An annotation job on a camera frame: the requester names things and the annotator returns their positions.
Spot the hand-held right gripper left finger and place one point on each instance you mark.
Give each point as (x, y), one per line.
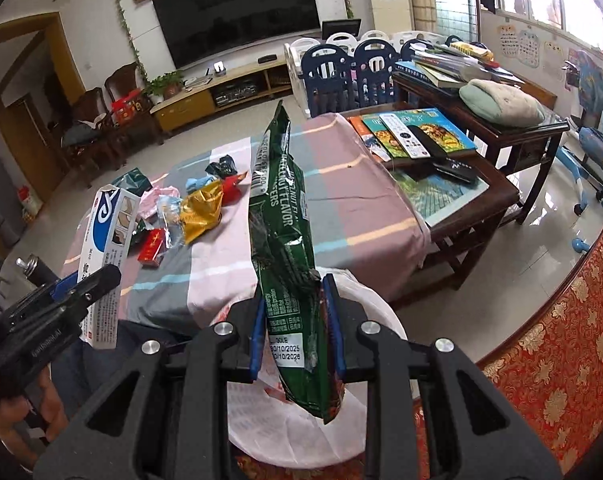
(255, 342)

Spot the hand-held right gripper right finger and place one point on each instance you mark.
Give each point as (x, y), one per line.
(334, 335)

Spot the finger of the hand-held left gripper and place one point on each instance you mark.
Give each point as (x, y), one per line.
(65, 287)
(94, 282)

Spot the white plastic mesh basket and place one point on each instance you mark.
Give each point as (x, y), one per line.
(381, 310)

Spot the white box with blue label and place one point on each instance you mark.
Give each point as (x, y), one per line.
(111, 230)

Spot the small red box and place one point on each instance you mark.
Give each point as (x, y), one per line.
(150, 247)

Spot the white red-printed plastic bag liner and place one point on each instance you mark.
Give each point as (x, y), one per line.
(281, 427)

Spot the pink plastic bag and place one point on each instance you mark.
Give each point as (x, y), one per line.
(156, 200)

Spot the green snack bag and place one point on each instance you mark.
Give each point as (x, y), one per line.
(281, 240)

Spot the gold foil wrapper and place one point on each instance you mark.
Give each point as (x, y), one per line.
(201, 210)

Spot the red foil wrapper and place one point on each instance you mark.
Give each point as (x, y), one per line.
(231, 190)

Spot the person's left hand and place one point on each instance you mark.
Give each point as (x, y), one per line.
(49, 405)

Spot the clear plastic wrapper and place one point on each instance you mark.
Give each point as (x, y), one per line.
(169, 215)

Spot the dark green packet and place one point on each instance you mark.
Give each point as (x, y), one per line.
(131, 180)

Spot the striped pink grey tablecloth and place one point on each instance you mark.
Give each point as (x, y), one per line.
(341, 195)

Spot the light blue knotted cloth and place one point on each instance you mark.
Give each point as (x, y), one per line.
(199, 183)

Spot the glass-topped wooden coffee table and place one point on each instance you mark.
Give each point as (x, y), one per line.
(461, 240)

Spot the dark wooden chair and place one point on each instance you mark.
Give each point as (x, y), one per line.
(86, 110)
(124, 77)

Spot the black crumpled wrapper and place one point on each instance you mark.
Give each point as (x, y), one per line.
(224, 166)

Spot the red gift box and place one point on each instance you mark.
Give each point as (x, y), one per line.
(126, 107)

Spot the yellow wooden television cabinet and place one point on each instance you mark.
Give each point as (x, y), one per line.
(191, 107)

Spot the orange book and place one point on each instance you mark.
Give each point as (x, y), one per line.
(364, 135)

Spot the flat black box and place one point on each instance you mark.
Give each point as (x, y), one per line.
(454, 170)

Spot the green potted plant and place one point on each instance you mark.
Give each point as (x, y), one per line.
(166, 85)

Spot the white remote control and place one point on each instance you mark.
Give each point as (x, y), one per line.
(404, 135)

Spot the black remote control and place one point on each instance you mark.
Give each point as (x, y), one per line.
(434, 147)

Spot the red gold floral cloth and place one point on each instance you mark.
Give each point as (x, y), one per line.
(556, 360)

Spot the stack of books and magazines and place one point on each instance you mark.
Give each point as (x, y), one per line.
(451, 135)

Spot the black stereo receiver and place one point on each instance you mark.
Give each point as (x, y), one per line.
(236, 94)

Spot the small white desk clock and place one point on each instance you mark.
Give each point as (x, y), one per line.
(219, 68)

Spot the dark wooden side table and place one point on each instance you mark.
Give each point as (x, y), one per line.
(496, 140)

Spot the small blue toy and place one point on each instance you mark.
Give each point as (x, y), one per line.
(581, 246)

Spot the navy and white playpen fence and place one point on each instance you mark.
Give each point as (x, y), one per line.
(326, 67)

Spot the black set-top box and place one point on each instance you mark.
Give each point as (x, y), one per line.
(265, 59)

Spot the green grey cushion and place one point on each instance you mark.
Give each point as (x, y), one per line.
(501, 102)

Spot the large black television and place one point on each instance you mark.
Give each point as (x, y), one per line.
(231, 15)

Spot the small black monitor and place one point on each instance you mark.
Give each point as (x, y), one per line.
(341, 29)

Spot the blue child's chair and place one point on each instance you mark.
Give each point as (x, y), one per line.
(594, 80)

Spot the children's wall chart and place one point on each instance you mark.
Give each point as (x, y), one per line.
(556, 57)
(516, 45)

